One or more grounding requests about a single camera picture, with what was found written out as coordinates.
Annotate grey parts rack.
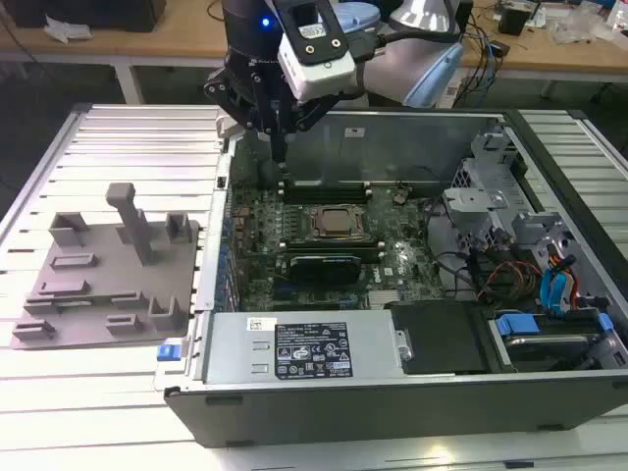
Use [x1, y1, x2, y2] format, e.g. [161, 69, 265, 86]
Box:
[10, 182, 203, 351]

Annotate green motherboard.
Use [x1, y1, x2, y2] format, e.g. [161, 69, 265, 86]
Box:
[228, 180, 445, 313]

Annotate RAM stick with white label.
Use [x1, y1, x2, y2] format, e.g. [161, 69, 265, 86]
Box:
[286, 178, 368, 191]

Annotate black graphics card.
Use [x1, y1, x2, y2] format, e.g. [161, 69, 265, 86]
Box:
[288, 253, 363, 287]

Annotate black computer tower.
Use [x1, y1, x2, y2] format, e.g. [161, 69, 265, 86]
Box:
[453, 0, 476, 43]

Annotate hard disk in blue carrier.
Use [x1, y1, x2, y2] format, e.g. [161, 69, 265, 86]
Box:
[489, 310, 614, 375]

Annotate blue disk wire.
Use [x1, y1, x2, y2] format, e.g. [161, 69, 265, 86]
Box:
[538, 268, 581, 316]

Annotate orange disk wire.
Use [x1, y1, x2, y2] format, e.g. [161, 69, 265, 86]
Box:
[548, 250, 584, 306]

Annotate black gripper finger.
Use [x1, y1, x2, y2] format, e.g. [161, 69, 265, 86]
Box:
[278, 91, 340, 166]
[203, 72, 280, 166]

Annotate silver CPU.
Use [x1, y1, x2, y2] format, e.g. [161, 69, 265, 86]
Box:
[321, 208, 357, 233]

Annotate black looped wire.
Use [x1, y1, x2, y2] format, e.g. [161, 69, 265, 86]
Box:
[423, 197, 478, 296]

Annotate black camera cable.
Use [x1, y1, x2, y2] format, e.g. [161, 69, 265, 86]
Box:
[350, 26, 465, 63]

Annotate grey metal drive cage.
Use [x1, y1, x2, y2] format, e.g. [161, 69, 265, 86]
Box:
[441, 122, 581, 276]

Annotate metal CPU socket cover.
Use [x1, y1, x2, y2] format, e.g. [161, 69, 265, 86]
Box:
[306, 202, 370, 240]

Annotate wooden desk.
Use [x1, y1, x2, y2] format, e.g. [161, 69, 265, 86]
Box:
[0, 0, 628, 102]

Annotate black drive bay plate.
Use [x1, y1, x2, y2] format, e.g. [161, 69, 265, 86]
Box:
[391, 300, 493, 377]

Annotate black RAM slot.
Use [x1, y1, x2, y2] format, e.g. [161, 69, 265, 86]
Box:
[279, 188, 372, 197]
[282, 245, 386, 260]
[280, 237, 383, 249]
[280, 194, 373, 206]

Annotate black open PC case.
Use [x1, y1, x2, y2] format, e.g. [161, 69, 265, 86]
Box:
[164, 105, 628, 450]

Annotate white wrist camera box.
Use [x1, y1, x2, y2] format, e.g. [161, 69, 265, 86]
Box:
[276, 0, 357, 102]

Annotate clear plastic bags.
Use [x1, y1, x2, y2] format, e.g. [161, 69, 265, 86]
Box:
[548, 6, 615, 44]

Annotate red yellow black wire bundle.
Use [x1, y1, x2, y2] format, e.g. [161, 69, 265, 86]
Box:
[476, 258, 542, 301]

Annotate small silver heatsink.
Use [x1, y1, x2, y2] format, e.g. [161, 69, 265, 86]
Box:
[367, 289, 396, 310]

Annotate white crumpled paper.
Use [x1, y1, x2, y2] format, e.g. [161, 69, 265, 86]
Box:
[42, 13, 94, 45]

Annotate blue desk cable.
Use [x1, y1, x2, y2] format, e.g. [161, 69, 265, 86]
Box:
[469, 19, 497, 99]

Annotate grey power supply unit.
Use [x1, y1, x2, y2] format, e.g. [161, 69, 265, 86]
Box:
[201, 310, 410, 387]

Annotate small black box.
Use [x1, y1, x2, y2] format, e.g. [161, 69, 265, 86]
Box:
[497, 6, 533, 36]

